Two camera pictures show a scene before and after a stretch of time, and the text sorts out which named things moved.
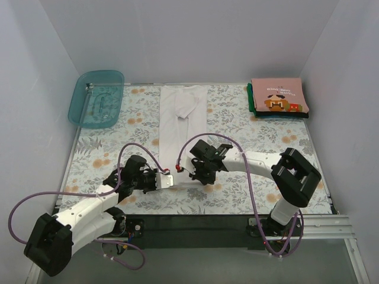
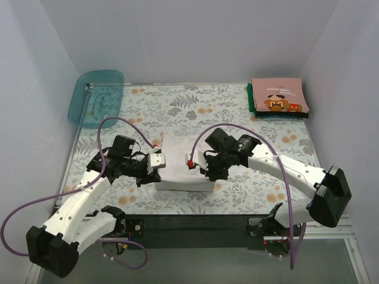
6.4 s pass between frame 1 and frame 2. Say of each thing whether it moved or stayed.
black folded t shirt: stayed
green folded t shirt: stayed
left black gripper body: moved
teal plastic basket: stayed
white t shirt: moved
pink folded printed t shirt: stayed
